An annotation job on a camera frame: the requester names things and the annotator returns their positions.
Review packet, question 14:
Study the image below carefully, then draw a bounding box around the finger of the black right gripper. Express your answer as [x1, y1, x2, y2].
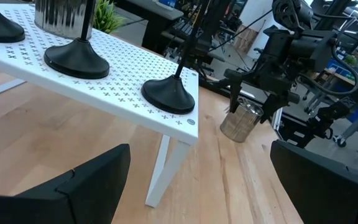
[224, 68, 256, 113]
[260, 92, 301, 124]

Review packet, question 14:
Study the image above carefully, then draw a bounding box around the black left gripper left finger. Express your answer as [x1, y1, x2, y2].
[0, 143, 131, 224]

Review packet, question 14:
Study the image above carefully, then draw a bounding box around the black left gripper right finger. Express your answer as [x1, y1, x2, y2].
[270, 139, 358, 224]

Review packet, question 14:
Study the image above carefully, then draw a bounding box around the silver tin can candle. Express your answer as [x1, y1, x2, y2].
[34, 0, 96, 40]
[219, 96, 264, 143]

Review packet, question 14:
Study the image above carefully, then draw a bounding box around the white perforated metal shelf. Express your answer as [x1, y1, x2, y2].
[0, 2, 200, 208]

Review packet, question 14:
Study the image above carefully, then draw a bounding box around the grey desk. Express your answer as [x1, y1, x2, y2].
[116, 0, 185, 54]

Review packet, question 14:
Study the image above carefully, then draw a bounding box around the artificial green plant white pot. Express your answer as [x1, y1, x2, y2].
[93, 0, 126, 34]

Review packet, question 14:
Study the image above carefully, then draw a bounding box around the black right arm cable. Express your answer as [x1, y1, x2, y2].
[296, 40, 358, 96]

